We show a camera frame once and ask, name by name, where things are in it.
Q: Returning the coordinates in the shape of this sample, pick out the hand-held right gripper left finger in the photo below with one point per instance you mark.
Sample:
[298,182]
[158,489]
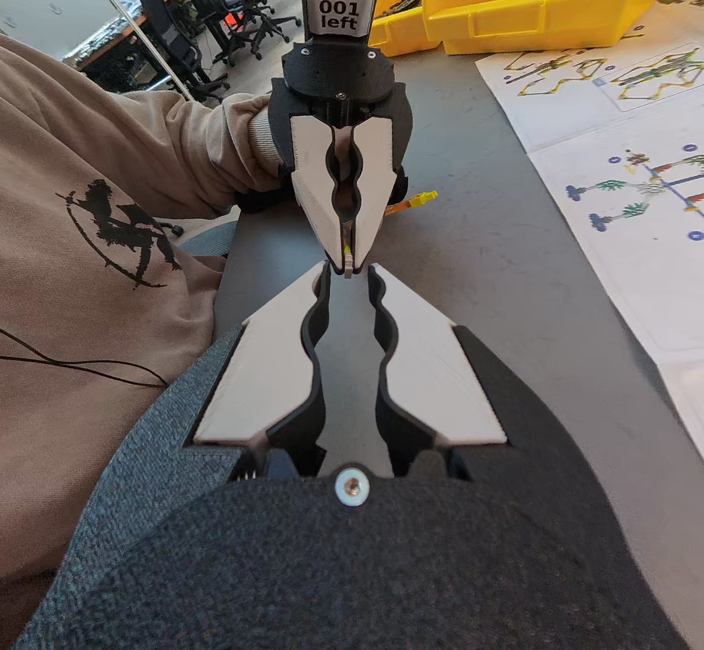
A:
[253,386]

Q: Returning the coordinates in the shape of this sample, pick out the printed instruction sheet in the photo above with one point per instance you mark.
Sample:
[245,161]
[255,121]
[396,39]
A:
[627,199]

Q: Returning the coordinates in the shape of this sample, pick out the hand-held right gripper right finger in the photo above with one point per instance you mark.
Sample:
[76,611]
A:
[446,386]

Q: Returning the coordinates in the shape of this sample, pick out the black office chair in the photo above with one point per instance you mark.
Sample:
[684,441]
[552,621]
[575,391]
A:
[176,39]
[248,1]

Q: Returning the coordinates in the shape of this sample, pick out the grey desk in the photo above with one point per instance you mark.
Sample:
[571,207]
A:
[495,254]

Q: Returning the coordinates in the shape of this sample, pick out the person in beige sweatshirt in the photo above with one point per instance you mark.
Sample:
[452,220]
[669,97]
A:
[66,276]

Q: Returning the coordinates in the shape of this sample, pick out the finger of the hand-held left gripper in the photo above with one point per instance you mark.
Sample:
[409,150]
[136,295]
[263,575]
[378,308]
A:
[377,171]
[311,171]

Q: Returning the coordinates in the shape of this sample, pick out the yellow plastic bin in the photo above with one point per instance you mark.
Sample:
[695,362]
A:
[528,17]
[398,28]

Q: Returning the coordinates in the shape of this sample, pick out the person's left forearm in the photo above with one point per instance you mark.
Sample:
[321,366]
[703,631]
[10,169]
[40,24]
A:
[209,144]

